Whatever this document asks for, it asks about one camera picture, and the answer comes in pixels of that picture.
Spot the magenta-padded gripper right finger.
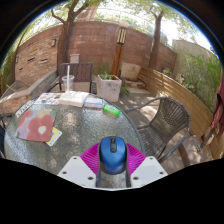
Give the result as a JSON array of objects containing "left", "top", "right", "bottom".
[{"left": 124, "top": 143, "right": 169, "bottom": 190}]

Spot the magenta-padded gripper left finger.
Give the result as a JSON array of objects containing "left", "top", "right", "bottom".
[{"left": 57, "top": 143, "right": 103, "bottom": 190}]

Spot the blue computer mouse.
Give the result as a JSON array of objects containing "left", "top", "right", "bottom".
[{"left": 98, "top": 135, "right": 128, "bottom": 175}]

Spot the yellow card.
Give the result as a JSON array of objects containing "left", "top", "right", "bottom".
[{"left": 45, "top": 126, "right": 63, "bottom": 148}]

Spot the brown wicker chair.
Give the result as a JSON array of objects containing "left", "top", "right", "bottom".
[{"left": 124, "top": 96, "right": 192, "bottom": 164}]

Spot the green plastic packet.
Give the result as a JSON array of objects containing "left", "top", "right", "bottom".
[{"left": 102, "top": 103, "right": 122, "bottom": 118}]

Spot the small closed book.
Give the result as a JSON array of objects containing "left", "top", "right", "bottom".
[{"left": 83, "top": 95, "right": 104, "bottom": 110}]

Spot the open white book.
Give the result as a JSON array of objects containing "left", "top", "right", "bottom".
[{"left": 59, "top": 90, "right": 90, "bottom": 108}]

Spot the printed picture sheet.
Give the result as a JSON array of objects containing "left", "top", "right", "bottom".
[{"left": 34, "top": 92, "right": 64, "bottom": 106}]

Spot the wooden slat fence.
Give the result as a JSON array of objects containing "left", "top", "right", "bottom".
[{"left": 138, "top": 67, "right": 224, "bottom": 159}]

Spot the clear plastic cup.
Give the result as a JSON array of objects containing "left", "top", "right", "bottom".
[{"left": 61, "top": 74, "right": 75, "bottom": 93}]

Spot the concrete planter box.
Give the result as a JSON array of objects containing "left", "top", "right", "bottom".
[{"left": 96, "top": 74, "right": 123, "bottom": 103}]

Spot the stone raised bed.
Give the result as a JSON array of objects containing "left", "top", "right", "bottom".
[{"left": 0, "top": 69, "right": 59, "bottom": 115}]

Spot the red hanging cloth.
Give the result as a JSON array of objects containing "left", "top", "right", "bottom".
[{"left": 210, "top": 71, "right": 224, "bottom": 141}]

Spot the white drinking straw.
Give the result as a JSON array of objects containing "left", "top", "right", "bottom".
[{"left": 66, "top": 64, "right": 71, "bottom": 92}]

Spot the slim tree trunk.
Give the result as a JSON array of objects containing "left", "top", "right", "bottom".
[{"left": 147, "top": 8, "right": 167, "bottom": 71}]

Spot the forked tree trunk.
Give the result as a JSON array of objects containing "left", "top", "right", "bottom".
[{"left": 49, "top": 0, "right": 98, "bottom": 76}]

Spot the wooden lamp post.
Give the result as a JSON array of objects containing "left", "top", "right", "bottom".
[{"left": 110, "top": 22, "right": 129, "bottom": 78}]

